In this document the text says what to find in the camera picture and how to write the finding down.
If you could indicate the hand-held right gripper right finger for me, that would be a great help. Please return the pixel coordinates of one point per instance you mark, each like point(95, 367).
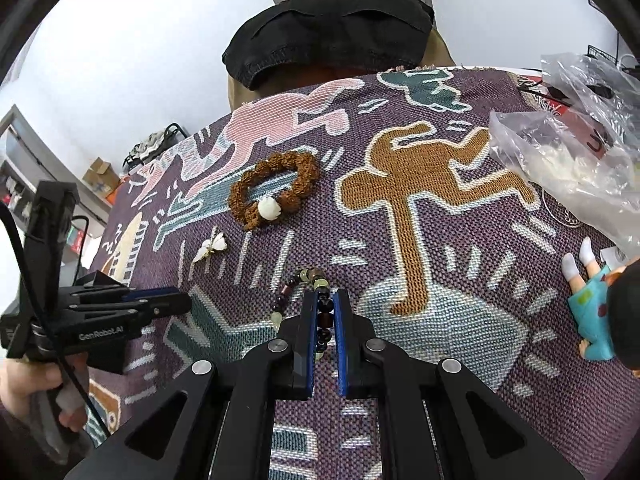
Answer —
point(341, 340)

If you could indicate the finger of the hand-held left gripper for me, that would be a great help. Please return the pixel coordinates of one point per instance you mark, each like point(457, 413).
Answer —
point(135, 294)
point(170, 306)

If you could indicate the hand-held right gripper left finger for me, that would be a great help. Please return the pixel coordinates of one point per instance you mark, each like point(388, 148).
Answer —
point(312, 340)

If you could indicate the person's left forearm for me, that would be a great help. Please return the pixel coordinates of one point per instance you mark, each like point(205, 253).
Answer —
point(10, 442)

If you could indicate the person's left hand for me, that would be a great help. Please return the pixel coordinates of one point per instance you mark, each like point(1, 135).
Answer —
point(30, 385)

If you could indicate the orange box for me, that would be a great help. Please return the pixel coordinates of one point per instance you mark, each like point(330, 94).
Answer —
point(112, 197)

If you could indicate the open cardboard box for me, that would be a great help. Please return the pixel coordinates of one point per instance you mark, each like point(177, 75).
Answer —
point(100, 177)

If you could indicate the printed figure blanket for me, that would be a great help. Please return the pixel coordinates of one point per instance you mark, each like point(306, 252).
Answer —
point(450, 240)

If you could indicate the black shoe rack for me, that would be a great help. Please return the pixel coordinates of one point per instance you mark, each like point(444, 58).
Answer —
point(155, 145)

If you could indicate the grey open door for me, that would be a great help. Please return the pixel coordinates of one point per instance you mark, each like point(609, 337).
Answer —
point(50, 160)

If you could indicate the doll figure with black hair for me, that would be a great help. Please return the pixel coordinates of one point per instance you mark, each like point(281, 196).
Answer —
point(592, 310)

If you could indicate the clear plastic bag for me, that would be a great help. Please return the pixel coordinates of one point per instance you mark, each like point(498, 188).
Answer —
point(575, 160)

